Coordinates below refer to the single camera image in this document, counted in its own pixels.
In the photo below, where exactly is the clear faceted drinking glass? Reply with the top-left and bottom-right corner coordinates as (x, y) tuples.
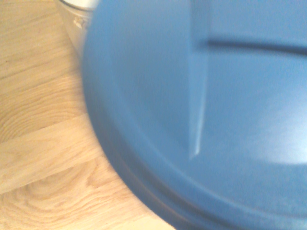
(56, 0), (99, 58)

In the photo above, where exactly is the blue round plastic lid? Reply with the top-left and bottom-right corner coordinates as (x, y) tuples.
(81, 0), (307, 230)

